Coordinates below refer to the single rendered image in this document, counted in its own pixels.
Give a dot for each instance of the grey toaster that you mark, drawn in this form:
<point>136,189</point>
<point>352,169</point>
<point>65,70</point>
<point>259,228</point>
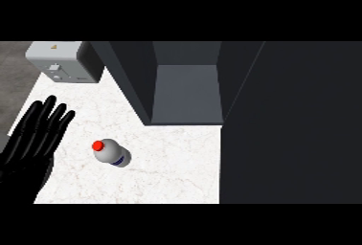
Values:
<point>59,62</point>

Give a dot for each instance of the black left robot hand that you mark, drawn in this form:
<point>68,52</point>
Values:
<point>28,150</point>

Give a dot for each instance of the white bottle with red cap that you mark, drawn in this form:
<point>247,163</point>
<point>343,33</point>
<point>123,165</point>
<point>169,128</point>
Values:
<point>111,154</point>

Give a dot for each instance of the dark grey cabinet door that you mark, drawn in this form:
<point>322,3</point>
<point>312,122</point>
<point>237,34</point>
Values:
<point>291,124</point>

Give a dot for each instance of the dark grey cabinet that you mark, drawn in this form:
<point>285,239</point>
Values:
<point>184,89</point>

